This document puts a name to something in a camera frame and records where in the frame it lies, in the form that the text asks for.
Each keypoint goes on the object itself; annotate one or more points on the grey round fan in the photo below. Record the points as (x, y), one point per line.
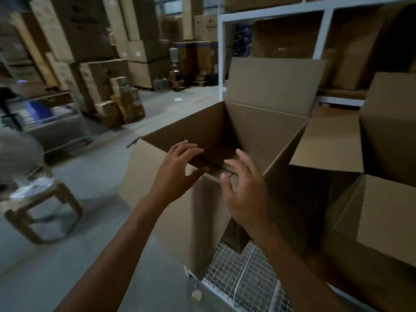
(18, 155)

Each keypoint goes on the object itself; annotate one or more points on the grey metal trolley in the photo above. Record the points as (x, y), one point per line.
(55, 126)

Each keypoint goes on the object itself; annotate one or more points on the person's right hand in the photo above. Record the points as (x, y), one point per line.
(248, 198)

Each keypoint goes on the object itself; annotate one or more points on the person's right thumb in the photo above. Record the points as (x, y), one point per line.
(226, 190)

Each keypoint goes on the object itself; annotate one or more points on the person's right forearm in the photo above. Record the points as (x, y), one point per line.
(292, 272)

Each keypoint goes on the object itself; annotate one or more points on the person's right middle finger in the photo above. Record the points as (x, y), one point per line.
(245, 160)

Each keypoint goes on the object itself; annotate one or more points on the closed brown cardboard box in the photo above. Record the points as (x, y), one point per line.
(380, 207)

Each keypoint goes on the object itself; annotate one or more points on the white plastic item on stool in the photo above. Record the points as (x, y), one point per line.
(32, 188)

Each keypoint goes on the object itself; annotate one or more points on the person's left hand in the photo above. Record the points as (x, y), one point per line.
(170, 181)

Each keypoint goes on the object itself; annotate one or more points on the person's left thumb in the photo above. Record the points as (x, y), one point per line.
(198, 174)

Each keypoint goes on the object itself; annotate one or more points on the person's left middle finger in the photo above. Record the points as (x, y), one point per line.
(186, 151)

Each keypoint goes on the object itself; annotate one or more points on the dark blue packets on shelf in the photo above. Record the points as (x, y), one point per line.
(242, 40)

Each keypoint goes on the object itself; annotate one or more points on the large open cardboard box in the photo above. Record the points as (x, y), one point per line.
(260, 133)

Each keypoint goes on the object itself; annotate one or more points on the row of tall brown cartons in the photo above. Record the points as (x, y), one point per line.
(146, 45)

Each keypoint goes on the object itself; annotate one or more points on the white metal shelf rack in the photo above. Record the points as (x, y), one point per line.
(325, 9)

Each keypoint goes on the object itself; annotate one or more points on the pile of stacked cardboard cartons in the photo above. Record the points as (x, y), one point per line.
(84, 55)

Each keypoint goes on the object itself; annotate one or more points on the wooden stool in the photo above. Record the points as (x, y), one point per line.
(65, 198)

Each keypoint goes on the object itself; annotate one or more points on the person's left forearm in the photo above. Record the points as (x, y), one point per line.
(113, 256)

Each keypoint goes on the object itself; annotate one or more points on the brown boxes on shelf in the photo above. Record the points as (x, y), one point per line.
(354, 48)

